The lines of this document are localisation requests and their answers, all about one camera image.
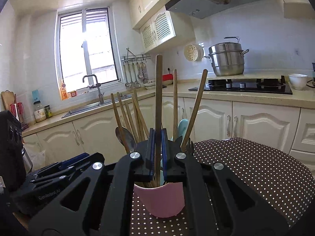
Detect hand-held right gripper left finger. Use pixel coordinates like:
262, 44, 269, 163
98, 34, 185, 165
29, 128, 156, 236

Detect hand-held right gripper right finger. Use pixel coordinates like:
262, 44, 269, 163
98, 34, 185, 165
161, 128, 288, 236

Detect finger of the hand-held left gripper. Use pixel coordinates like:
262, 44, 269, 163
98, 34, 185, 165
34, 153, 90, 176
30, 152, 106, 185

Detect pile of wooden chopsticks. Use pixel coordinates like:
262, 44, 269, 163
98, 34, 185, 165
110, 88, 150, 154

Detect teal sheathed knife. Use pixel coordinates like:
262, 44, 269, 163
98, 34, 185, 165
170, 119, 190, 143

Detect steel spoon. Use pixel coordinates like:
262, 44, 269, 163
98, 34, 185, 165
115, 126, 137, 153

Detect pink cup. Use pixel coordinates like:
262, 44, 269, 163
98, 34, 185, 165
133, 182, 185, 218

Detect brown wooden chopstick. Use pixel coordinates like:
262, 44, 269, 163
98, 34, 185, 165
155, 55, 163, 187
172, 69, 178, 142
181, 69, 208, 145

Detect steel flask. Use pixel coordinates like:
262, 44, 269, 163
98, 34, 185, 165
22, 147, 33, 175

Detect black box appliance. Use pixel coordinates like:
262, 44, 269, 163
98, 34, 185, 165
0, 111, 26, 192

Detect steel sink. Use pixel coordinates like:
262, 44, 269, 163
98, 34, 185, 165
61, 95, 132, 118

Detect large glass jar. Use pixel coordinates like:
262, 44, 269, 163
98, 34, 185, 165
33, 101, 47, 123

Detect orange bottle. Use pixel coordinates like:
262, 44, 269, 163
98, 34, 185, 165
60, 80, 68, 100

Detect steel faucet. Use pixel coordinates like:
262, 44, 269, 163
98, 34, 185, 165
82, 74, 105, 104

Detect hanging steel ladle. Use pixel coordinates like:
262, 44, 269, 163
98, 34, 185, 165
124, 63, 131, 88

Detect round polka dot table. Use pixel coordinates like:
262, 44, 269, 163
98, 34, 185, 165
129, 138, 315, 236

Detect wooden cutting board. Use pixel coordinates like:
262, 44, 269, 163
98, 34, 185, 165
1, 90, 16, 113

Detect cream base cabinets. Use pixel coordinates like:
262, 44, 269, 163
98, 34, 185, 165
22, 96, 315, 172

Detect round cream perforated plate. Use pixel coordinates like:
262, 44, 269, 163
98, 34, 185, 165
184, 44, 204, 62

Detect black gas stove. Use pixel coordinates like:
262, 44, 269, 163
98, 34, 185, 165
188, 76, 293, 95

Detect white framed window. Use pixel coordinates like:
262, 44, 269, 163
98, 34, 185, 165
55, 6, 121, 101

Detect steel steamer pot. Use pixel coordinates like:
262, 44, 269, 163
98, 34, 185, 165
204, 36, 249, 77

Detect small cream lattice cabinet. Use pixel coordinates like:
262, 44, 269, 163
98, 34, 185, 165
139, 6, 196, 53

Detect white bowl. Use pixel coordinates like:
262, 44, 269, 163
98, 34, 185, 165
288, 74, 308, 90

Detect steel wall utensil rack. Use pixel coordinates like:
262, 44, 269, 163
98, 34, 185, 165
120, 48, 151, 63

